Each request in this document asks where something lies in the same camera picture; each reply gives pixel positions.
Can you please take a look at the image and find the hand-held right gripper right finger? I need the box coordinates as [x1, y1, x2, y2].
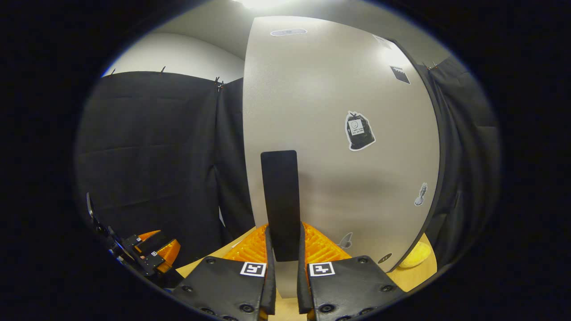
[297, 222, 406, 321]

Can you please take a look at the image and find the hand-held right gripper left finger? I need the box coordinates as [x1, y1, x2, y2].
[172, 225, 277, 321]

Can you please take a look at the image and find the black cabinet door handle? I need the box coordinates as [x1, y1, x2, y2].
[261, 150, 302, 263]

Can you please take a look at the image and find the grey cabinet door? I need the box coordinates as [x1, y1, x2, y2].
[242, 16, 442, 299]

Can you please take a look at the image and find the black backdrop cloth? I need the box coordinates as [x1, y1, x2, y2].
[76, 56, 502, 277]

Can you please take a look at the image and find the yellow fluffy ball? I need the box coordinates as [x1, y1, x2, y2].
[398, 243, 432, 269]

